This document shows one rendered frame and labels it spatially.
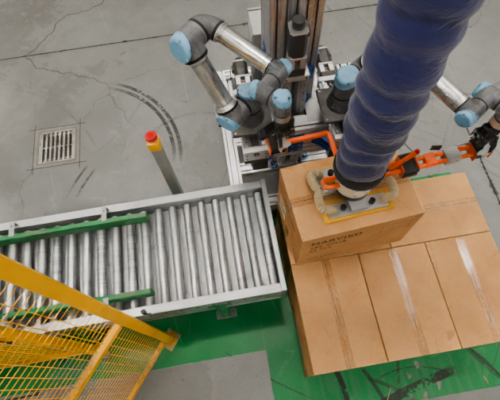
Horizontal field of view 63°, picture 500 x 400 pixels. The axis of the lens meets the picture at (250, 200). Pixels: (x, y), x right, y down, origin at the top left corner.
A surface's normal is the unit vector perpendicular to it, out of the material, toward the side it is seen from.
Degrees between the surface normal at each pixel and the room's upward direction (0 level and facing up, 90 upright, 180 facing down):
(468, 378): 0
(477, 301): 0
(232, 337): 0
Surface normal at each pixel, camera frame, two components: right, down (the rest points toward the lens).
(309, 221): -0.04, -0.42
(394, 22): -0.80, 0.40
